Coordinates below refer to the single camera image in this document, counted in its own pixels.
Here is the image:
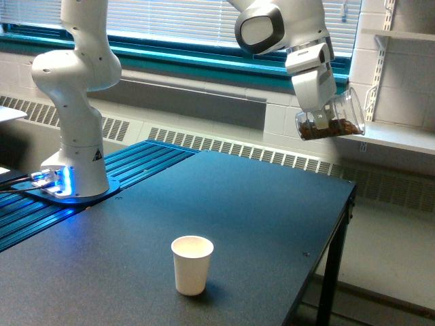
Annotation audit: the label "white upper wall shelf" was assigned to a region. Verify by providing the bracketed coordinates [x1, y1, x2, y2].
[360, 29, 435, 41]

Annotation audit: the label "black cables at base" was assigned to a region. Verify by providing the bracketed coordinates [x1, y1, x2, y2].
[0, 172, 45, 195]

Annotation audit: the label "clear plastic cup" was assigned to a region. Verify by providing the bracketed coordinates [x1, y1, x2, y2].
[296, 88, 365, 138]

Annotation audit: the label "white lower wall shelf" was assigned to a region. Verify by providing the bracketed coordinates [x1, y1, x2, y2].
[343, 122, 434, 155]

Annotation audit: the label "white paper cup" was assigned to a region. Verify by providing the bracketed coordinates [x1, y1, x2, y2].
[171, 236, 214, 296]

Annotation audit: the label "white window blinds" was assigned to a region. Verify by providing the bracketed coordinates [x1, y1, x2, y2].
[1, 1, 362, 57]

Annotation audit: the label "white shelf bracket rail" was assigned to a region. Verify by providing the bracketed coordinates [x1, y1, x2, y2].
[364, 0, 396, 122]

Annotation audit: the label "brown nuts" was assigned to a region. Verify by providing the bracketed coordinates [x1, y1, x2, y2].
[298, 119, 363, 141]

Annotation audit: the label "black table leg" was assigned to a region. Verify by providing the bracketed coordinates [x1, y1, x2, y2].
[316, 190, 356, 325]

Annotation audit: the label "blind pull cord handle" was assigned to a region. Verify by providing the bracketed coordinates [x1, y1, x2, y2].
[340, 0, 348, 22]

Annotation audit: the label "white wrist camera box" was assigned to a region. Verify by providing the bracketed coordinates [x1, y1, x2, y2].
[285, 43, 333, 75]

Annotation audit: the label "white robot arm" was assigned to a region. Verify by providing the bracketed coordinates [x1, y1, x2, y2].
[32, 1, 336, 200]

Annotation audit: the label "baseboard radiator heater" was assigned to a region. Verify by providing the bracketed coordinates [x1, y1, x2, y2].
[0, 94, 435, 214]

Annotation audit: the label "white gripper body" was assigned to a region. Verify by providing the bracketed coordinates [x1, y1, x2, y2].
[292, 63, 336, 111]

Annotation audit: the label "blue aluminium rail platform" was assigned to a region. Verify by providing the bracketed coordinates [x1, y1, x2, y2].
[1, 140, 197, 251]

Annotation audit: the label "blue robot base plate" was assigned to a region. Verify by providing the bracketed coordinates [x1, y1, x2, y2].
[23, 178, 120, 206]

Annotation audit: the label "white wall shelf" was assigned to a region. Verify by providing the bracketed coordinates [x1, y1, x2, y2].
[343, 122, 434, 155]
[360, 29, 435, 41]

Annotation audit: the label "white desk edge left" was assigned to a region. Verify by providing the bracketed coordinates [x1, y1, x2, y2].
[0, 106, 27, 123]

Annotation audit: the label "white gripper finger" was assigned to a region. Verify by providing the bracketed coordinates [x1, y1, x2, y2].
[314, 105, 334, 129]
[304, 111, 313, 125]

